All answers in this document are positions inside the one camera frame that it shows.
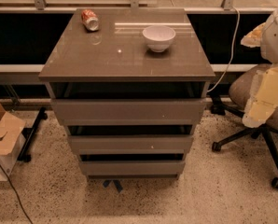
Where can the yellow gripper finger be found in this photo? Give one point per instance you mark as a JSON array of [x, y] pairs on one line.
[[263, 97], [254, 38]]

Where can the grey bottom drawer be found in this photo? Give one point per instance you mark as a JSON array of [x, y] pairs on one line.
[[132, 168]]

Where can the grey drawer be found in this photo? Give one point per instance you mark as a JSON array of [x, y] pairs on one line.
[[129, 144], [132, 168], [70, 112]]

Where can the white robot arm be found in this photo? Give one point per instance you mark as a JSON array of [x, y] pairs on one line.
[[269, 46]]

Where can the grey top drawer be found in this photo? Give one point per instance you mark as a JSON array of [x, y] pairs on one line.
[[70, 112]]

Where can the grey drawer cabinet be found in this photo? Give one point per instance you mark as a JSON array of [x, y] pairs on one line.
[[114, 63]]

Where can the grey middle drawer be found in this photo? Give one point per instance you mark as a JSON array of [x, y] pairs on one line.
[[129, 144]]

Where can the brown office chair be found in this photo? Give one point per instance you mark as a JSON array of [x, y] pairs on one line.
[[239, 93]]

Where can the white ceramic bowl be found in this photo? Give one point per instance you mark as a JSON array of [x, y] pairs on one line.
[[159, 37]]

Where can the red soda can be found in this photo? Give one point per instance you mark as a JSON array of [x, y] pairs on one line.
[[90, 20]]

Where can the black stand leg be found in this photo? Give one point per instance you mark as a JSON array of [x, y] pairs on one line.
[[29, 134]]

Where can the cardboard box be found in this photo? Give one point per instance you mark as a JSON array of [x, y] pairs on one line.
[[11, 141]]

